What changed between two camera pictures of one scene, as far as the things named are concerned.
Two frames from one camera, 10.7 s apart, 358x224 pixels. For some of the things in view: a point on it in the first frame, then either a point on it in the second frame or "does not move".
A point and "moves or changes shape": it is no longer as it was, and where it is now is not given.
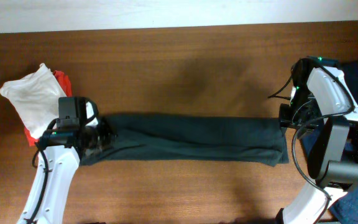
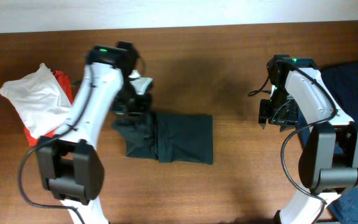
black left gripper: (104, 126) -> (133, 109)
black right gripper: (286, 121) -> (286, 122)
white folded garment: (35, 99) does not move
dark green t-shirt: (168, 138) moves or changes shape
